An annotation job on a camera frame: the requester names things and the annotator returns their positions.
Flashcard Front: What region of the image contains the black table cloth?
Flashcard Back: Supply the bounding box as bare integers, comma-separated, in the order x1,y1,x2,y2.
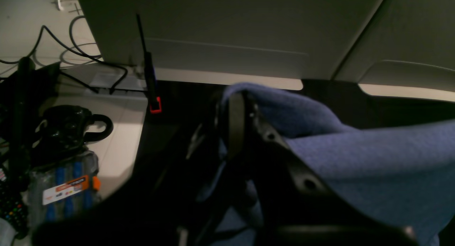
31,80,454,246

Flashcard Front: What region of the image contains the light blue t-shirt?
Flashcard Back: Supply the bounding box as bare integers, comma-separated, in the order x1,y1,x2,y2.
221,84,455,246

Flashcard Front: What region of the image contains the black floor cable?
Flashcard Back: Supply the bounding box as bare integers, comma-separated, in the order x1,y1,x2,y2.
0,15,128,95

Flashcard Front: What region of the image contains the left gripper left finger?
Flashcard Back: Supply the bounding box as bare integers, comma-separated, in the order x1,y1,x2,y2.
153,92,246,246

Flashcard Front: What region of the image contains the orange blue clamp bottom right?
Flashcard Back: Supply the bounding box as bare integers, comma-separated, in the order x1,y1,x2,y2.
135,14,162,114

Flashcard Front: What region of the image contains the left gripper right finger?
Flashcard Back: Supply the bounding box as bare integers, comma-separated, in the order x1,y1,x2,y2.
242,92,418,246

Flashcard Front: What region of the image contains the packaged blue tool set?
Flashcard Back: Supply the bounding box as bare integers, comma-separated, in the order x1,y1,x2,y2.
28,150,101,228

